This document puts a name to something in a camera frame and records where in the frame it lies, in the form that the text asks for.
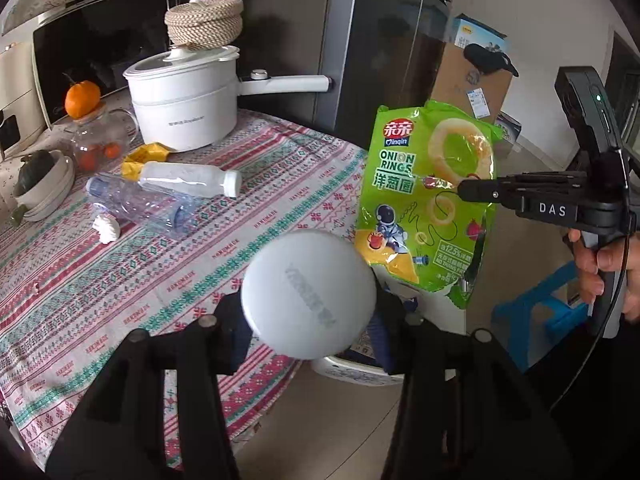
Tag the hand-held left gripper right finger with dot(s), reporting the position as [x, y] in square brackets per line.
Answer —
[387, 345]

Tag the clear plastic bottle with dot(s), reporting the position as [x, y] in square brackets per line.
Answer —
[140, 205]

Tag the white air fryer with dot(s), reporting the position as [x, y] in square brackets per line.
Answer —
[20, 90]

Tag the person's right hand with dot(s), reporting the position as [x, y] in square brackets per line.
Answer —
[587, 272]

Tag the dark green vegetable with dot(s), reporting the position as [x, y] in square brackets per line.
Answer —
[35, 170]

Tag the white round lid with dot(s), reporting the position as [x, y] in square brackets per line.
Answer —
[310, 295]

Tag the black cap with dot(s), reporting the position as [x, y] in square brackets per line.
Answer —
[487, 60]

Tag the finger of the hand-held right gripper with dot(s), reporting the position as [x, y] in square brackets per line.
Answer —
[500, 187]

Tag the yellow snack packet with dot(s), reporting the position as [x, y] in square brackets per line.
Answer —
[150, 152]

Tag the blue and white torn carton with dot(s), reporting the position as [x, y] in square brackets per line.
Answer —
[410, 304]

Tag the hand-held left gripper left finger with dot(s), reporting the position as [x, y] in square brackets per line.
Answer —
[230, 332]

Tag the blue plastic stool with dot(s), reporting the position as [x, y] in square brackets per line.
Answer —
[525, 320]

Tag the white electric pot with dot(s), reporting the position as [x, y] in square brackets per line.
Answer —
[175, 105]

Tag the brown cardboard box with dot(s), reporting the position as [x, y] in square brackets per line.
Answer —
[455, 80]

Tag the grey refrigerator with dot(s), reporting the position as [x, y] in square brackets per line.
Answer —
[380, 35]

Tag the white plastic bottle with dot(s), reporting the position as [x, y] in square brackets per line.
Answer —
[180, 177]

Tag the green snack bag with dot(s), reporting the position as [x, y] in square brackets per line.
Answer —
[400, 220]

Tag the glass jar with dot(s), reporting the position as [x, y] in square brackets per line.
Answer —
[100, 140]

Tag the woven basket with lid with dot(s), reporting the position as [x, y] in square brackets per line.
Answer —
[205, 25]

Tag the white plastic bin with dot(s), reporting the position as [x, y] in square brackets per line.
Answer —
[350, 372]

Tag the stacked white bowls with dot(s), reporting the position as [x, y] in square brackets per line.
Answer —
[50, 197]

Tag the small blue white box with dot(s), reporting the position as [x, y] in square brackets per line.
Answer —
[510, 127]

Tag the blue and white box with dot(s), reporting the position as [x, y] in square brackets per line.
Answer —
[467, 32]

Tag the crumpled white tissue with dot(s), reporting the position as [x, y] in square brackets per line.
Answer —
[107, 230]

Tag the orange tangerine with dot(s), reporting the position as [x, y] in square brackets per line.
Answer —
[82, 100]

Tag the striped patterned tablecloth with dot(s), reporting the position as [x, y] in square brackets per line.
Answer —
[125, 300]

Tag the black door microwave oven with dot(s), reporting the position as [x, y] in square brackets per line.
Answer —
[100, 35]

